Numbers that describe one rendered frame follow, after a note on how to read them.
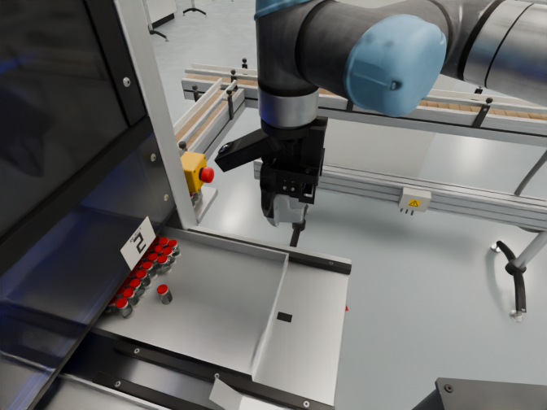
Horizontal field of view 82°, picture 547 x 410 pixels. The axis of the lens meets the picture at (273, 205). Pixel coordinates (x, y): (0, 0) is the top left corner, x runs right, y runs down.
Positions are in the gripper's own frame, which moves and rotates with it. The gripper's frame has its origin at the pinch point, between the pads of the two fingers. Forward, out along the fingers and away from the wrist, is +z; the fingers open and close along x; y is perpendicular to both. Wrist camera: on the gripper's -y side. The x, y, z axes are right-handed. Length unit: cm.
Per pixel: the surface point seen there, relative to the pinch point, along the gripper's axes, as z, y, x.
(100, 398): 19.7, -21.7, -29.4
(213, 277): 19.7, -12.8, -2.7
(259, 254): 18.6, -4.8, 5.4
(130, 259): 6.6, -23.8, -10.6
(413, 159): 76, 51, 143
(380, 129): 59, 28, 143
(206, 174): 7.0, -21.1, 16.4
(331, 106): 18, 1, 82
